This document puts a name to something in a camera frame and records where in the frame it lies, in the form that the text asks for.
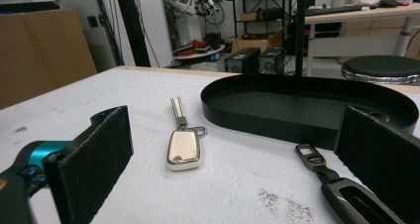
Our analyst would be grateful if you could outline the white table mat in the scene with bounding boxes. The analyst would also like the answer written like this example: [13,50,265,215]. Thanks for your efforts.
[0,67,420,224]

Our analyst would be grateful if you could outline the silver key fob with key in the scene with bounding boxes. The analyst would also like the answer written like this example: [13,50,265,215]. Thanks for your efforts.
[165,96,208,172]

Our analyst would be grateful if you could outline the black key rack with tray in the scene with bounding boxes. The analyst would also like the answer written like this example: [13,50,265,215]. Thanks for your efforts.
[200,0,420,152]

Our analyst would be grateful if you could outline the black metal frame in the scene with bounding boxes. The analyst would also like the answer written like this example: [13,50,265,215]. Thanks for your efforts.
[110,0,152,68]

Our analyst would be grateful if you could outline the black round stool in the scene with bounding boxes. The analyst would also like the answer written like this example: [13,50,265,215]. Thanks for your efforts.
[341,55,420,85]

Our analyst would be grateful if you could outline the dark grey key fob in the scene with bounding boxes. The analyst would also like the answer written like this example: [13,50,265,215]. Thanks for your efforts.
[294,143,407,224]

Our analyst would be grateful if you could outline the white robot parts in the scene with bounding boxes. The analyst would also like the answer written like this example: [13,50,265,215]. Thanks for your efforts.
[160,0,226,27]

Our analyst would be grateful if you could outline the wooden desk with white legs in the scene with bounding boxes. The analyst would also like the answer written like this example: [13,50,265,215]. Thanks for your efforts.
[304,2,420,77]

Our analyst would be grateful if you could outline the black computer tower green label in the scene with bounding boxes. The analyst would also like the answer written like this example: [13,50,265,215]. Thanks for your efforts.
[224,48,262,74]

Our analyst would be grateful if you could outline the small cardboard box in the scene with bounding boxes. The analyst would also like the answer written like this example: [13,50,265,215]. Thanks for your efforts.
[231,37,269,55]

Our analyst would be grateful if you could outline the black keyboard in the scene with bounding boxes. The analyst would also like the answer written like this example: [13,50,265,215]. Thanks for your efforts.
[305,4,370,17]

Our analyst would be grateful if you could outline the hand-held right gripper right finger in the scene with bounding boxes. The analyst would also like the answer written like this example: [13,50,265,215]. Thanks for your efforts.
[334,105,420,224]

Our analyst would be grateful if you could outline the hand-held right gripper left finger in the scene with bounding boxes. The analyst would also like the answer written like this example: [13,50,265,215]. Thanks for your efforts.
[43,104,135,224]

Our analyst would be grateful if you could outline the black metal shelf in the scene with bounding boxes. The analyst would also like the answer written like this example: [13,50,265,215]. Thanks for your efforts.
[232,0,298,54]

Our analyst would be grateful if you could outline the white round platform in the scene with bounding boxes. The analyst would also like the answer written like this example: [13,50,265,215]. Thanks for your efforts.
[172,44,226,61]

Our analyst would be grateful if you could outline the large brown cardboard sheet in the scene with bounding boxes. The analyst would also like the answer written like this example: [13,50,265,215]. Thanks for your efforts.
[0,8,98,110]

